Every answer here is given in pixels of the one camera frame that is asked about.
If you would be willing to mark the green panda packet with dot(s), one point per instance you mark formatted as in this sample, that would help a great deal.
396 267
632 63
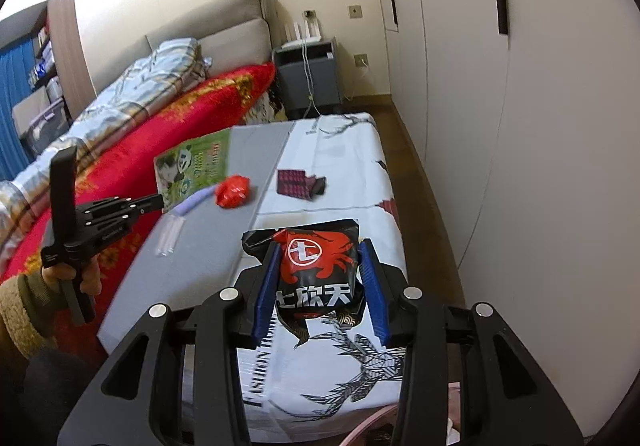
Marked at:
195 166

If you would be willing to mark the person's left hand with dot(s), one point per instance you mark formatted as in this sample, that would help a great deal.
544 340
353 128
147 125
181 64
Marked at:
90 278

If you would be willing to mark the clear storage box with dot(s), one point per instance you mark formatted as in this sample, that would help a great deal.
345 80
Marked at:
40 121

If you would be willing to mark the blue curtain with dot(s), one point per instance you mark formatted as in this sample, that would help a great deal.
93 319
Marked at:
15 116

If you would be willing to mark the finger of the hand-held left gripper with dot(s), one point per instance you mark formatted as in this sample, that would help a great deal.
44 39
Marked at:
147 208
147 199

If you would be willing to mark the cartoon printed bedsheet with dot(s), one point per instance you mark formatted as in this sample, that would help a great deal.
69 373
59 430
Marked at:
265 109

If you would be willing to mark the white wardrobe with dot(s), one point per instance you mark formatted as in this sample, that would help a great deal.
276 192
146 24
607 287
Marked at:
550 126

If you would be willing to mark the small black box piece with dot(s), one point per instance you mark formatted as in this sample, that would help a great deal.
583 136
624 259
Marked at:
317 185

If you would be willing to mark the red patterned blanket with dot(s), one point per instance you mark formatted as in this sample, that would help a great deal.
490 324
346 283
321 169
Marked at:
190 111

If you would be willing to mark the black red snack bag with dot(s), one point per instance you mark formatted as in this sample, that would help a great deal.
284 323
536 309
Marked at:
315 256

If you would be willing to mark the wall socket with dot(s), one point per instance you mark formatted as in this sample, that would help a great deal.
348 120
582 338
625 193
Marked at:
361 59

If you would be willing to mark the wall switch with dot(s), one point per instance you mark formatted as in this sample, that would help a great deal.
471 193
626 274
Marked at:
354 11

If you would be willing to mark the wooden shelf unit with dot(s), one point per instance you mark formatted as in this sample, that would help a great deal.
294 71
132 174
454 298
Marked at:
70 56

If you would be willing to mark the plaid quilt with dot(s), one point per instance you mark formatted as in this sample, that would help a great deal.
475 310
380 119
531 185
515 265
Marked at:
125 91

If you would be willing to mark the white router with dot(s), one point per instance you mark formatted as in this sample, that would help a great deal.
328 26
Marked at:
300 45

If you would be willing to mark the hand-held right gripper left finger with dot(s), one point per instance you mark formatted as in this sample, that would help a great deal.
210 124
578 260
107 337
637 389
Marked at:
265 306

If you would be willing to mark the grey nightstand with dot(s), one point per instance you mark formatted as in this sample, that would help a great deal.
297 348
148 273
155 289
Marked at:
320 81

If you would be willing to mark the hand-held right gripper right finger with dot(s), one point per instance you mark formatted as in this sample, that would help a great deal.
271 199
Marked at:
375 296

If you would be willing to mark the beige upholstered headboard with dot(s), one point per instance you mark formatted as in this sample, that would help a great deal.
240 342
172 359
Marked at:
225 31

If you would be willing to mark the red crumpled wrapper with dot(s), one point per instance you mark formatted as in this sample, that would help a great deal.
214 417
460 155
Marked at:
232 191

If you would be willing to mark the maroon patterned box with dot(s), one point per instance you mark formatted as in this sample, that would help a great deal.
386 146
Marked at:
292 183

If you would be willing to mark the purple stick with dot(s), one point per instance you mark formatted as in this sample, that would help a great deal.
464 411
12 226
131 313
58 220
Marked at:
192 201

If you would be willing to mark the white grey printed cloth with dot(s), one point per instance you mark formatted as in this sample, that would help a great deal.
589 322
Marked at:
325 151

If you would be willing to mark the pink plastic bin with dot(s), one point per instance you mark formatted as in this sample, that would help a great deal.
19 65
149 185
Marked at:
452 401

